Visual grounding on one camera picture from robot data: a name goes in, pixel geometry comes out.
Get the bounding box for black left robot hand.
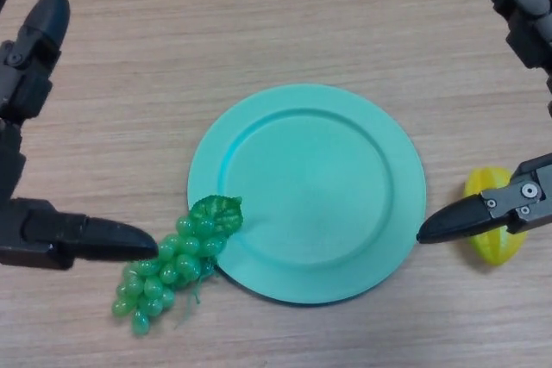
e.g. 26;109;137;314
0;0;160;271

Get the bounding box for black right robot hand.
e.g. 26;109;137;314
416;0;552;245

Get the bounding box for green plastic grape bunch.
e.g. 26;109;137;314
111;195;244;338

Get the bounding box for round green plate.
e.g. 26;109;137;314
187;83;427;308

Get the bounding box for yellow starfruit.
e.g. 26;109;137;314
464;165;530;267

